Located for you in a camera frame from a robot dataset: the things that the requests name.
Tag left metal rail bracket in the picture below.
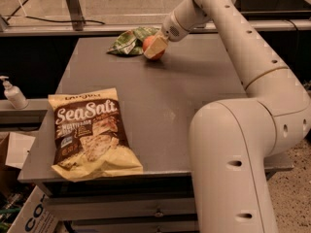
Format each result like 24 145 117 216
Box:
65 0 85 31

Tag black floor cable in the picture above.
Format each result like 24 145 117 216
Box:
5 0 106 26

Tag open cardboard box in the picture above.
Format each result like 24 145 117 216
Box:
0 132 35 197

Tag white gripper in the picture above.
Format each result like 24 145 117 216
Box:
143 11 190 60

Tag white pump bottle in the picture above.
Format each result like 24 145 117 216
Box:
0 76 28 110

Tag green jalapeno chip bag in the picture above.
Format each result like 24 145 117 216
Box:
107 26 158 55

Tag grey drawer cabinet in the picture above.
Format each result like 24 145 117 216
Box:
17 33 294 233

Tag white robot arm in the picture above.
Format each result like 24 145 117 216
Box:
144 0 311 233

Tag sea salt chip bag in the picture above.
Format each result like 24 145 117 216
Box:
49 88 143 182

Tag white printed cardboard box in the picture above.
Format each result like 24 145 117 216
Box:
7 186 58 233

